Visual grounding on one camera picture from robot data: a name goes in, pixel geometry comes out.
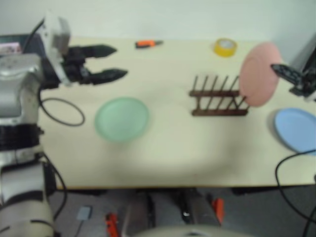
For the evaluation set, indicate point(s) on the beige rounded robot torso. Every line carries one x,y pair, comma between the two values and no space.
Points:
187,232

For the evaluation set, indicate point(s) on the black table frame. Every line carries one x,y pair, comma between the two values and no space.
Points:
247,191

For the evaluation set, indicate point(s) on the small red black device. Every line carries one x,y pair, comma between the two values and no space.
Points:
111,224

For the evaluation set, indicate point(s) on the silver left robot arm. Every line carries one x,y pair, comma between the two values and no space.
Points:
17,93

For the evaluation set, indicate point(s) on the green plate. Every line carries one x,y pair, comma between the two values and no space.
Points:
122,119

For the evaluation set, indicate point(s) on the pink plate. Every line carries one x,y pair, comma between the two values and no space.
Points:
259,74

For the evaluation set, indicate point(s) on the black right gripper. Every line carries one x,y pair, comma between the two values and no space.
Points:
308,84

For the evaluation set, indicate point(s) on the grey foot pedal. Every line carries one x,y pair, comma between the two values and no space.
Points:
84,212

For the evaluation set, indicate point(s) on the grey rounded robot leg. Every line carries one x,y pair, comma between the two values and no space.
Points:
200,209

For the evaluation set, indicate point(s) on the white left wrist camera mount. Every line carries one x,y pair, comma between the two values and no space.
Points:
55,37

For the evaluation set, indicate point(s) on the brown wooden dish rack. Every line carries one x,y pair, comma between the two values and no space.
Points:
217,113

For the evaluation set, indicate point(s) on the yellow tape roll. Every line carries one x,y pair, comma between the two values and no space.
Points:
224,51

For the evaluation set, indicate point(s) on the orange metal bracket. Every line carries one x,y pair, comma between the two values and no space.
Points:
218,209

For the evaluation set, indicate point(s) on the dark rounded robot leg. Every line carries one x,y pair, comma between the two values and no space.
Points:
158,209

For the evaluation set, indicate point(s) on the blue plate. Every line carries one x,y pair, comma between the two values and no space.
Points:
296,128

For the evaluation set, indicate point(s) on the orange black pliers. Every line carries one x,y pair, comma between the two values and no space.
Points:
145,44

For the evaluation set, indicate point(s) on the open laptop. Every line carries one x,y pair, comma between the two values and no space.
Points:
12,47

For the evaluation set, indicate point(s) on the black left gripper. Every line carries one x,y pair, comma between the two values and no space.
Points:
74,66

